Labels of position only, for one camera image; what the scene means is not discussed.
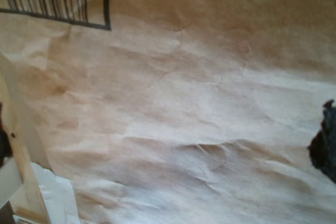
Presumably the brown paper mailer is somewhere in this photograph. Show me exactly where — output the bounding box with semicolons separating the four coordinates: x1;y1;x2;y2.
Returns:
0;0;336;224

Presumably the white shipping label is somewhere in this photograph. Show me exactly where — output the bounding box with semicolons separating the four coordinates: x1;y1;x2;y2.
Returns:
31;162;79;224

